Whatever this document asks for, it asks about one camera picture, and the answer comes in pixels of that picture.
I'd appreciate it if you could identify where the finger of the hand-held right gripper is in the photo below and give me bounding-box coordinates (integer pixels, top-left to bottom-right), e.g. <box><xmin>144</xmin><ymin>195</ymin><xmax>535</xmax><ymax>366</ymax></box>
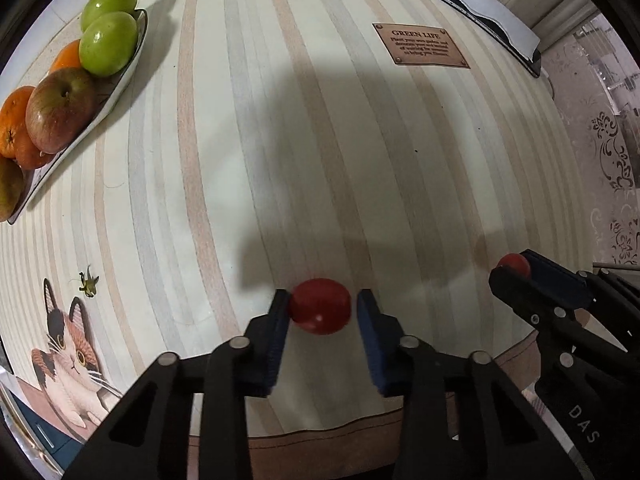
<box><xmin>489</xmin><ymin>266</ymin><xmax>576</xmax><ymax>333</ymax></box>
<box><xmin>520</xmin><ymin>249</ymin><xmax>593</xmax><ymax>313</ymax></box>

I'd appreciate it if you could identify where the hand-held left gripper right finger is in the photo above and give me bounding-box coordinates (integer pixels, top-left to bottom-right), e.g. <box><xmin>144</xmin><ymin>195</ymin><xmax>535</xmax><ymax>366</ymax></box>
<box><xmin>356</xmin><ymin>288</ymin><xmax>586</xmax><ymax>480</ymax></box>

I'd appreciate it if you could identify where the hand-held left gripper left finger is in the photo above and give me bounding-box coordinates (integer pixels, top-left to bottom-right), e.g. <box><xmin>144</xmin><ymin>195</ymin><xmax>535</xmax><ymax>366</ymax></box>
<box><xmin>60</xmin><ymin>289</ymin><xmax>292</xmax><ymax>480</ymax></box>

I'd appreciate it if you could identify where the red cherry tomato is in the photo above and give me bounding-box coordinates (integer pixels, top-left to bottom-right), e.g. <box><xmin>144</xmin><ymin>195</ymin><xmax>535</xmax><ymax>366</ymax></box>
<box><xmin>290</xmin><ymin>277</ymin><xmax>352</xmax><ymax>336</ymax></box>
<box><xmin>496</xmin><ymin>253</ymin><xmax>532</xmax><ymax>278</ymax></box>

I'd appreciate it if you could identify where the floral oval ceramic plate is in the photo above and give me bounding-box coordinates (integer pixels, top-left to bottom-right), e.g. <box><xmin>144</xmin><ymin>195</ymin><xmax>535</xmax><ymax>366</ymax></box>
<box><xmin>7</xmin><ymin>7</ymin><xmax>149</xmax><ymax>225</ymax></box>

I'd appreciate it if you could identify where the red-brown apple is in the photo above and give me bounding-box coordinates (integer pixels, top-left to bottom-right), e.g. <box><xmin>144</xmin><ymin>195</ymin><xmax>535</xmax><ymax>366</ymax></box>
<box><xmin>0</xmin><ymin>157</ymin><xmax>26</xmax><ymax>222</ymax></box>
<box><xmin>26</xmin><ymin>66</ymin><xmax>98</xmax><ymax>154</ymax></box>

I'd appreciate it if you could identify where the orange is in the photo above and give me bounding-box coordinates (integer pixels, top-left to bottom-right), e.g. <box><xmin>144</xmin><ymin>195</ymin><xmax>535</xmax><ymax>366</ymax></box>
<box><xmin>0</xmin><ymin>86</ymin><xmax>37</xmax><ymax>159</ymax></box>
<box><xmin>14</xmin><ymin>130</ymin><xmax>56</xmax><ymax>170</ymax></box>
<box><xmin>49</xmin><ymin>39</ymin><xmax>83</xmax><ymax>75</ymax></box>

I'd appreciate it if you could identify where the green apple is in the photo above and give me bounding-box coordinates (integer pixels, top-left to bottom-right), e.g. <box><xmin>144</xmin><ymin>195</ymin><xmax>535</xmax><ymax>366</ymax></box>
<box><xmin>81</xmin><ymin>0</ymin><xmax>138</xmax><ymax>33</ymax></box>
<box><xmin>79</xmin><ymin>11</ymin><xmax>139</xmax><ymax>78</ymax></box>

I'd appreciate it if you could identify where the frosted floral glass door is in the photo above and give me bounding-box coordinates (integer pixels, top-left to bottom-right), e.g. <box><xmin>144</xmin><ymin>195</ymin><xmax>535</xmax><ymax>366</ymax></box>
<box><xmin>537</xmin><ymin>10</ymin><xmax>640</xmax><ymax>281</ymax></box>

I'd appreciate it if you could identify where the striped tablecloth with cat print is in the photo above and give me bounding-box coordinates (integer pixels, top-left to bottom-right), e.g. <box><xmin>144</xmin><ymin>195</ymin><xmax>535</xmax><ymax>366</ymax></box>
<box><xmin>0</xmin><ymin>0</ymin><xmax>591</xmax><ymax>480</ymax></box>

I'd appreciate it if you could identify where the blue base cabinet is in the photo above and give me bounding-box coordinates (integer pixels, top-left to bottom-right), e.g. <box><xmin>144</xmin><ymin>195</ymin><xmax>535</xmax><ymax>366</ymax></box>
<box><xmin>10</xmin><ymin>390</ymin><xmax>88</xmax><ymax>461</ymax></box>

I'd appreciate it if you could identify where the brown label patch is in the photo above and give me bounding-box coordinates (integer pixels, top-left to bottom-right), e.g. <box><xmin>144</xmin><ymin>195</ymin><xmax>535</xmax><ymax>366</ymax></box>
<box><xmin>372</xmin><ymin>22</ymin><xmax>471</xmax><ymax>68</ymax></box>

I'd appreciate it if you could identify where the white folded paper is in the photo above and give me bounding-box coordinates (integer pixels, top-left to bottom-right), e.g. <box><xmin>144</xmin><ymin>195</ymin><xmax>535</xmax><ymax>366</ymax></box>
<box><xmin>417</xmin><ymin>0</ymin><xmax>542</xmax><ymax>61</ymax></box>

